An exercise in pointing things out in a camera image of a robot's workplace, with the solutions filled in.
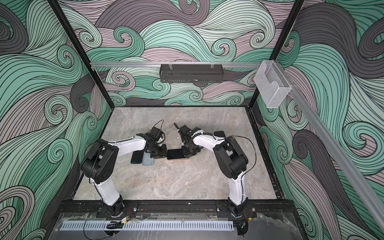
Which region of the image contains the black wall tray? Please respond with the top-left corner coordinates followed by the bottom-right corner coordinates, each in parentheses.
top-left (159, 64), bottom-right (224, 83)

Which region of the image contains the right black corner post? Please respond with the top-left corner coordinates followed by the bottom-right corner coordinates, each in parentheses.
top-left (249, 1), bottom-right (304, 111)

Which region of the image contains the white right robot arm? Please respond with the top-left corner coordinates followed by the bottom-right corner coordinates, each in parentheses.
top-left (174, 123), bottom-right (249, 218)

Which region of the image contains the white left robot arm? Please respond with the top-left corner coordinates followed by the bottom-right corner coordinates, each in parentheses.
top-left (81, 127), bottom-right (167, 218)

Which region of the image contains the clear plastic wall bin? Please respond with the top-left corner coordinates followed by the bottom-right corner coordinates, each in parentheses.
top-left (254, 61), bottom-right (292, 109)

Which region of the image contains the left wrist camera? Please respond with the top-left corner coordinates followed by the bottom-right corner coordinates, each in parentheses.
top-left (149, 127), bottom-right (165, 142)

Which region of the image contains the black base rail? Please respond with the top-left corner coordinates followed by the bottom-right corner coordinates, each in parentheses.
top-left (59, 200), bottom-right (296, 218)

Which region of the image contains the light blue phone case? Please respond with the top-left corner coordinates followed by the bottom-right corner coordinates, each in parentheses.
top-left (142, 152), bottom-right (155, 166)

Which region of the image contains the black phone case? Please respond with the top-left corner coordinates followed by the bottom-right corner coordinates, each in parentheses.
top-left (213, 131), bottom-right (226, 139)

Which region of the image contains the black phone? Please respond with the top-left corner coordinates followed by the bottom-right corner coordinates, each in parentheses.
top-left (167, 149), bottom-right (185, 159)

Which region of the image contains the black corner frame post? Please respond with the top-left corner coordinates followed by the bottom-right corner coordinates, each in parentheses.
top-left (47, 0), bottom-right (115, 111)

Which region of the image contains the white slotted cable duct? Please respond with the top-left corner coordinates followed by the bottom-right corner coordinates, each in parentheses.
top-left (59, 220), bottom-right (235, 232)

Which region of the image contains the dark blue phone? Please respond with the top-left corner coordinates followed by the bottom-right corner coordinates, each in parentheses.
top-left (131, 150), bottom-right (145, 164)

